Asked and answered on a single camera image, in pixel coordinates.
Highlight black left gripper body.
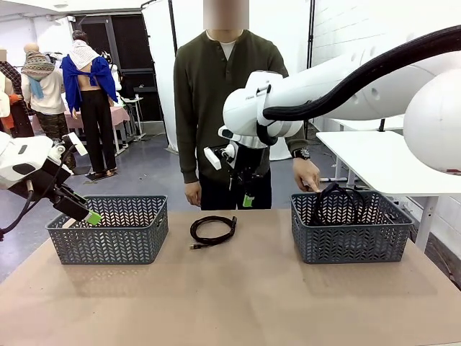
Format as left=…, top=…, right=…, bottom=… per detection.
left=28, top=158, right=73, bottom=203

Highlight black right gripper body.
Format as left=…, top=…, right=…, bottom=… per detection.
left=225, top=143, right=267, bottom=184

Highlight black USB cable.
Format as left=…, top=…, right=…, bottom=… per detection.
left=312, top=182, right=367, bottom=227

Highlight person's right forearm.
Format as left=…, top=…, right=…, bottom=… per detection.
left=179, top=129, right=201, bottom=185

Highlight person's left forearm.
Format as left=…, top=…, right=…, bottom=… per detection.
left=286, top=118, right=310, bottom=152

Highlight person's right hand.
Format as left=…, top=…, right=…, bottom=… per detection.
left=184, top=182, right=202, bottom=208

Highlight person's left hand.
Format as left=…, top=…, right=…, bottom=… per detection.
left=292, top=158, right=322, bottom=194

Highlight grey plastic lattice basket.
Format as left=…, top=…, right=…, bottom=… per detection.
left=45, top=195, right=169, bottom=266
left=290, top=190, right=414, bottom=265

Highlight person in olive sweater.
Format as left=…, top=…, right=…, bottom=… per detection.
left=173, top=0, right=310, bottom=211

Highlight mannequin with blue shirt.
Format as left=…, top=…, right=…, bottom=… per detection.
left=60, top=30, right=120, bottom=178

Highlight mannequin with patterned scarf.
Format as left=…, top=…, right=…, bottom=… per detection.
left=20, top=43, right=70, bottom=141

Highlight table with pink cloth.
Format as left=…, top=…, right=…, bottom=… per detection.
left=28, top=106, right=131, bottom=154

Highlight person in plaid coat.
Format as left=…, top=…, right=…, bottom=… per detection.
left=0, top=48, right=35, bottom=140

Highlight white photo backdrop sheet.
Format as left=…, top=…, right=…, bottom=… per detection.
left=142, top=0, right=314, bottom=161

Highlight small grey side table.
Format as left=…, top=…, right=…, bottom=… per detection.
left=121, top=84, right=147, bottom=142

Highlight white table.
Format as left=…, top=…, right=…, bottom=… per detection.
left=315, top=130, right=461, bottom=253

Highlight black stand pole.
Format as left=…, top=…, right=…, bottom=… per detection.
left=168, top=0, right=180, bottom=58

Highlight black door panels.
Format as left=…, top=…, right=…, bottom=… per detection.
left=73, top=14, right=166, bottom=123

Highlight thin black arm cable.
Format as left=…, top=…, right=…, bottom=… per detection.
left=0, top=143, right=79, bottom=235

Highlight black cable gold tip connector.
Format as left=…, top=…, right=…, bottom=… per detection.
left=189, top=215, right=238, bottom=252

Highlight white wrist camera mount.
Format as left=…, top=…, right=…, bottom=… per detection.
left=203, top=146, right=222, bottom=172
left=48, top=132, right=89, bottom=161

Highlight thick black arm cable hose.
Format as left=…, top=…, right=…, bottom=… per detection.
left=256, top=25, right=461, bottom=145

